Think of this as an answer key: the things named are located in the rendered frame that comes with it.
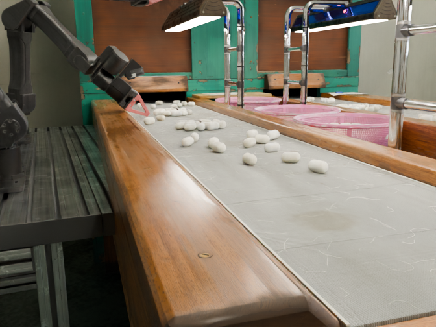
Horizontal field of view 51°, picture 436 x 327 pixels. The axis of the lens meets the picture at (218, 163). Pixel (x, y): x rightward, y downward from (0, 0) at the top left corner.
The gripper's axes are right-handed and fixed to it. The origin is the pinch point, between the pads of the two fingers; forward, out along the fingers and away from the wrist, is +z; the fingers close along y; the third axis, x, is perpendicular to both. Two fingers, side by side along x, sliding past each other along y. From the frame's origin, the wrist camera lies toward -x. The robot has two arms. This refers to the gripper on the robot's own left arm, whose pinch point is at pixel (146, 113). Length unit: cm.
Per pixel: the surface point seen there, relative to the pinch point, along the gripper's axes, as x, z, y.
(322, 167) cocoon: -10, 12, -86
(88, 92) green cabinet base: 8, -15, 57
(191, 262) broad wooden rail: 7, -11, -116
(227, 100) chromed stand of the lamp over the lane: -22.5, 23.6, 16.2
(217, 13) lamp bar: -33.9, -5.3, -20.5
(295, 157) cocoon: -10, 11, -78
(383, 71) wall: -137, 149, 156
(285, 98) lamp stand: -38, 42, 16
